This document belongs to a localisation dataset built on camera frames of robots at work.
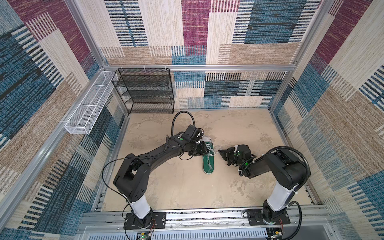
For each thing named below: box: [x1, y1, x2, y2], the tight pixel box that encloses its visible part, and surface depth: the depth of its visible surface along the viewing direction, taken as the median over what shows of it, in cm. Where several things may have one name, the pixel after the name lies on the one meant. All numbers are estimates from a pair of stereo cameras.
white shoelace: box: [205, 143, 216, 170], surface depth 93 cm
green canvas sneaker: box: [201, 135, 215, 175], surface depth 91 cm
